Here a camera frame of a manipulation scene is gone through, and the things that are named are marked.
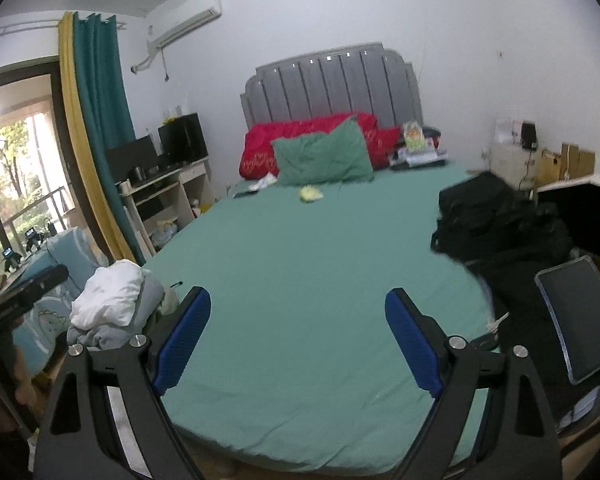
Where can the olive folded garment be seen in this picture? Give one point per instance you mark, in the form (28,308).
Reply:
(169,302)

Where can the stack of books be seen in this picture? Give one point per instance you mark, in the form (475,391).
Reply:
(417,147)

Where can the white air conditioner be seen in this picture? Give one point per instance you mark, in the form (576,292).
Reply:
(166,27)

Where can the person's hand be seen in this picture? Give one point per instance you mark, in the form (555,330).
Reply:
(16,388)

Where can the teal curtain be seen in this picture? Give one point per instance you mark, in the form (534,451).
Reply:
(105,112)

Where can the green bed sheet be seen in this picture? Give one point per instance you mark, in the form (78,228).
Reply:
(297,369)

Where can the white large garment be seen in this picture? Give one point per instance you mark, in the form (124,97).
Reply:
(109,296)

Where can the white desk shelf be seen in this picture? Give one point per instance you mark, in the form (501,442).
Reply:
(176,197)

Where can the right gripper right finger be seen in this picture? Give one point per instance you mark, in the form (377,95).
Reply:
(489,417)

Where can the grey folded garment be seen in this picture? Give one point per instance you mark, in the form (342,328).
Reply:
(108,336)

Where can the yellow curtain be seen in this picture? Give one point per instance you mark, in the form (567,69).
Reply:
(104,218)

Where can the grey office chair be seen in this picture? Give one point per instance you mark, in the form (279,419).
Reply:
(571,292)

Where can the green pillow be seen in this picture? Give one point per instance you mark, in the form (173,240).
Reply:
(324,157)

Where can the grey headboard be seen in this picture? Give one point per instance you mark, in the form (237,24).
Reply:
(367,78)

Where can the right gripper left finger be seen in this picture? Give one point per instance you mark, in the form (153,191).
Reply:
(105,418)

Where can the black monitor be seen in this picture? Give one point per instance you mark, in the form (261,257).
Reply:
(182,140)

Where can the yellow small item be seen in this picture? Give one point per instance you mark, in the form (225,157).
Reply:
(310,194)

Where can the black clothes pile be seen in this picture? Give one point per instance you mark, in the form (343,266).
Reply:
(503,239)

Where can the white bedside cabinet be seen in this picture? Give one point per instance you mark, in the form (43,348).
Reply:
(513,164)

